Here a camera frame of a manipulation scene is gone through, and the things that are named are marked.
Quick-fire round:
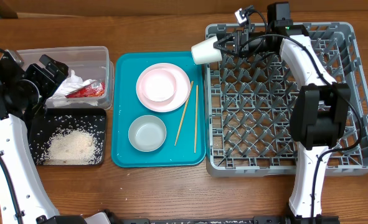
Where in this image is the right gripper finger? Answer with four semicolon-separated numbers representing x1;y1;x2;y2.
213;33;235;49
214;43;238;57

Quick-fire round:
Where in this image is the white napkin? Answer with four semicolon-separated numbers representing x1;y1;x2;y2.
50;70;96;99

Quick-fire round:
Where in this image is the small white cup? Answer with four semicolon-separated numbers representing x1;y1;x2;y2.
191;36;222;65

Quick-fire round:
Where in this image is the red snack wrapper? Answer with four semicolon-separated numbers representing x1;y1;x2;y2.
65;81;105;98

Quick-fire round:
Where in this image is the wooden chopstick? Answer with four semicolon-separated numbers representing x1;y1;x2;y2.
174;81;194;146
194;85;199;154

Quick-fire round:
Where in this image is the pink plate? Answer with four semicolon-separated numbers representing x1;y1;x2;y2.
136;63;191;113

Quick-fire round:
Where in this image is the white rice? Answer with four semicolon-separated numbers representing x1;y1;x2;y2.
31;113;106;166

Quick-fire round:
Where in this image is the small pink bowl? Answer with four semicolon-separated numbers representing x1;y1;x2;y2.
139;68;177;102

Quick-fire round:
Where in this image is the grey bowl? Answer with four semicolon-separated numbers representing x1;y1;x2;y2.
128;115;167;152

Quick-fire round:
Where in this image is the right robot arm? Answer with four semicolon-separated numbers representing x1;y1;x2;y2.
211;2;352;223

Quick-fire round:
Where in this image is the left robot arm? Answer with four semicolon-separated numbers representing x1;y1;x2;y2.
0;49;115;224

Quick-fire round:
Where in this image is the clear plastic bin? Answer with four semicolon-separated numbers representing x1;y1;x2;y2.
17;46;115;110

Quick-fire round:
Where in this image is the black plastic tray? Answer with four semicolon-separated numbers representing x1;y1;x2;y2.
27;108;107;166

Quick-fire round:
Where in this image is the teal serving tray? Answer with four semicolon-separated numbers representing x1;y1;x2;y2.
111;52;207;168

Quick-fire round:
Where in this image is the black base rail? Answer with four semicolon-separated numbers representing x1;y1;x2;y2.
103;209;340;224

